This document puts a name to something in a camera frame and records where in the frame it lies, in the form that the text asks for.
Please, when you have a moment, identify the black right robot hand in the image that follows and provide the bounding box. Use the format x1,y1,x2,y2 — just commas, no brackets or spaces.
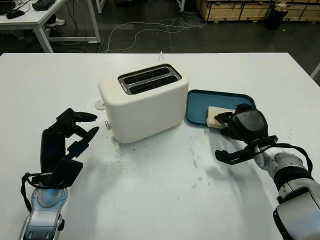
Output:
214,103,269,146

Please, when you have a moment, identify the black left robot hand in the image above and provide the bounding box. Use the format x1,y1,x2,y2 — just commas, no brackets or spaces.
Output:
40,107,100,174

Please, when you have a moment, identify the slice of white bread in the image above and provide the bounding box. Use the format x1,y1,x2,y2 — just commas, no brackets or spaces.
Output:
205,106,237,130

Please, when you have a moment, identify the cream two-slot toaster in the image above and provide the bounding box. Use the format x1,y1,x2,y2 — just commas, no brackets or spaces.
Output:
94,63,190,145

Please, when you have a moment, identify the blue plastic tray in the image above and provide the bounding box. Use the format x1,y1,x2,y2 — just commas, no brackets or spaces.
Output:
185,89,257,129

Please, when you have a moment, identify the white table leg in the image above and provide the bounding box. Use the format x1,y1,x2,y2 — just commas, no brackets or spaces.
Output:
309,62,320,79

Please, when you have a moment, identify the wooden shipping crate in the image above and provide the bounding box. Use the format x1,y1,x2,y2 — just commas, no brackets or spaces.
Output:
196,0,320,23

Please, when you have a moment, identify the white office desk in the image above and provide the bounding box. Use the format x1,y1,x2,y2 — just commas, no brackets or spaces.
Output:
0,0,102,54

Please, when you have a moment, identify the black computer mouse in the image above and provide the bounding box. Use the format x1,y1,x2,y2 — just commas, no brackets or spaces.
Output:
6,9,26,20

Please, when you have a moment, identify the black desk device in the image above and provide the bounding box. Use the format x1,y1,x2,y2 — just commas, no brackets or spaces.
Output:
31,0,56,12

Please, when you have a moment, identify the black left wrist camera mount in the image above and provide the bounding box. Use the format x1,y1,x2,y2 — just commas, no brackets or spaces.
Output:
50,156,84,190

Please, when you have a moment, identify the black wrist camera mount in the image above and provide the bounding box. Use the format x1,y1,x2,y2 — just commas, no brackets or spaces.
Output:
50,156,84,190
214,135,279,166

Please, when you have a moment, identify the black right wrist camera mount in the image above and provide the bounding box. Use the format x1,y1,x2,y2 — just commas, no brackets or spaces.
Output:
214,135,279,166

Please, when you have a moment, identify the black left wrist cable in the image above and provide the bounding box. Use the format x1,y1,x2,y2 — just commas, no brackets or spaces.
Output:
21,172,55,214

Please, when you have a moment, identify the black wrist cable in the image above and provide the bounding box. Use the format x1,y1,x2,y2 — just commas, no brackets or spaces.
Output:
21,172,55,214
249,139,313,177

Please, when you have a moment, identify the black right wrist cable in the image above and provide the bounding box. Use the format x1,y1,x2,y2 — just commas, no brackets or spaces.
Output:
249,139,313,177

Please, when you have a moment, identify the white toaster power cable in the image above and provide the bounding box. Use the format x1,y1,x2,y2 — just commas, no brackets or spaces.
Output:
99,16,209,62

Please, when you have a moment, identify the white desk frame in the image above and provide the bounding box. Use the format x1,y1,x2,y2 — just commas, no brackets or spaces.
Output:
96,0,186,15

